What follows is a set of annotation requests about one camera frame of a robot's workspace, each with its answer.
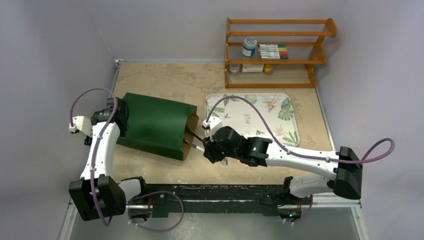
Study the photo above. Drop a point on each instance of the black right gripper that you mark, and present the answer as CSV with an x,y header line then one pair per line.
x,y
209,151

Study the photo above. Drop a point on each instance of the metal tongs white grips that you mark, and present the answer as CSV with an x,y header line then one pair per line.
x,y
195,142

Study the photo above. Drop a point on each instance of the green paper bag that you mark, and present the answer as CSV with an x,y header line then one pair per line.
x,y
158,126

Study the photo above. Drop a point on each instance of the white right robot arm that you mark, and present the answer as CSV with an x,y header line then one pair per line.
x,y
335,172

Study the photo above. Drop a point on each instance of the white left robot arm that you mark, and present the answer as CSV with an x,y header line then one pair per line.
x,y
95,194

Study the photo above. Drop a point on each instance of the leaf pattern serving tray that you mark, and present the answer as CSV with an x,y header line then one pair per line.
x,y
276,109

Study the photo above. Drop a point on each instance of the small grey jar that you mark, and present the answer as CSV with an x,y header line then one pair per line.
x,y
234,68

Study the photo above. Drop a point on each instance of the white green small box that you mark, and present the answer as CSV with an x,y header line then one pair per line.
x,y
252,68

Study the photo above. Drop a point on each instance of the small yellow object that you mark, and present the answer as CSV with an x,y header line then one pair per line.
x,y
268,68

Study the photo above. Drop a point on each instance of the blue jar patterned lid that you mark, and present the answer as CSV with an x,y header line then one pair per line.
x,y
249,46

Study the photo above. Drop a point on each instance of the set of coloured markers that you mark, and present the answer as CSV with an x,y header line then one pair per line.
x,y
273,51

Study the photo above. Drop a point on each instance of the orange wooden shelf rack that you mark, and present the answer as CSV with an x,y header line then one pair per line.
x,y
234,41

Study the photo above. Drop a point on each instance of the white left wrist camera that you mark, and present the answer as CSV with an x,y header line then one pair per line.
x,y
81,124

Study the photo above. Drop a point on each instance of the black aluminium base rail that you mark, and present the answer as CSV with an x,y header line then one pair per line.
x,y
163,199

